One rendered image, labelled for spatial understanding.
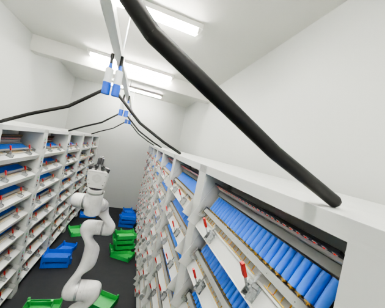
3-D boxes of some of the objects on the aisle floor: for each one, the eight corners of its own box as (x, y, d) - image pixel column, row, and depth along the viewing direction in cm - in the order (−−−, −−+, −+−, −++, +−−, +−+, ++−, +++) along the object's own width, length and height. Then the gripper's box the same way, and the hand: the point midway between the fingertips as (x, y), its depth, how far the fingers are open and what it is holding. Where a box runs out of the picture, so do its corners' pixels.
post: (17, 291, 198) (49, 129, 196) (11, 298, 189) (44, 129, 187) (-8, 291, 193) (25, 124, 191) (-14, 299, 184) (20, 124, 182)
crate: (118, 301, 212) (119, 294, 212) (106, 316, 192) (107, 308, 192) (95, 291, 218) (96, 285, 218) (80, 304, 198) (82, 297, 198)
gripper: (83, 183, 107) (88, 151, 103) (112, 187, 110) (117, 157, 107) (78, 189, 100) (84, 155, 96) (109, 194, 103) (115, 161, 100)
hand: (101, 160), depth 102 cm, fingers closed
